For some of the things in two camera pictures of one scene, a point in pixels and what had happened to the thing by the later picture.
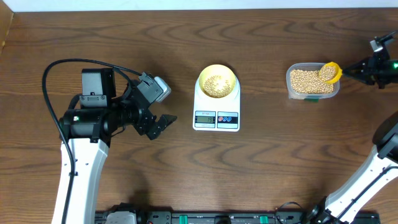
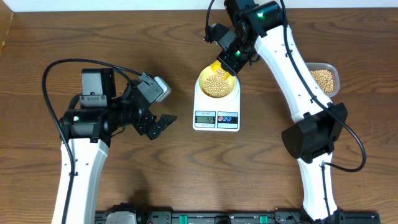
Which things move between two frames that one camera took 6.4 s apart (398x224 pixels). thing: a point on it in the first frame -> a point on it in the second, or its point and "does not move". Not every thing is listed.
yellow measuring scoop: [338, 76] -> [217, 68]
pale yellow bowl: [217, 81] does not move
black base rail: [229, 218] does not move
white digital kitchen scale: [221, 114] does not move
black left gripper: [142, 124] does not move
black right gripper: [372, 70] -> [228, 64]
